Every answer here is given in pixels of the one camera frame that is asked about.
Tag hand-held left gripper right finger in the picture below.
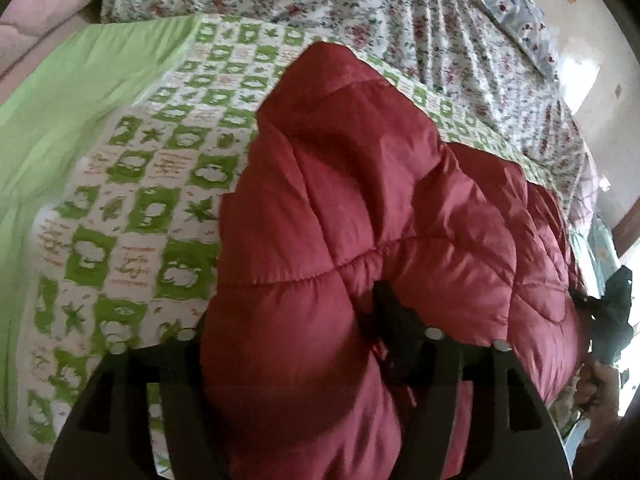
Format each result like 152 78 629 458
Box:
372 280 573 480

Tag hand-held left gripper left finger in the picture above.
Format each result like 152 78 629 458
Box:
44 329 227 480

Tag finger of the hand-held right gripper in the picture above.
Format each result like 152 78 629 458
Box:
569 287 601 318

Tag red quilted comforter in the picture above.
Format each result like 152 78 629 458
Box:
199 40 597 480

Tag person's right hand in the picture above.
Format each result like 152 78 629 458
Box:
574 360 627 417

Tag light blue sheet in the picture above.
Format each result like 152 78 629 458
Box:
570 222 621 306

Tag pink plaid pillow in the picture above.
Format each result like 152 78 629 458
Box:
570 157 603 233

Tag green checkered bed sheet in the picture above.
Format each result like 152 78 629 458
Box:
0 12 591 476

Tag floral pillow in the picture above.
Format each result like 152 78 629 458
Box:
432 0 563 83

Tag floral print quilt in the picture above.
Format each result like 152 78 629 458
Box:
100 0 588 206

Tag pink quilt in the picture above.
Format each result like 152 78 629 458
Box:
0 0 118 108

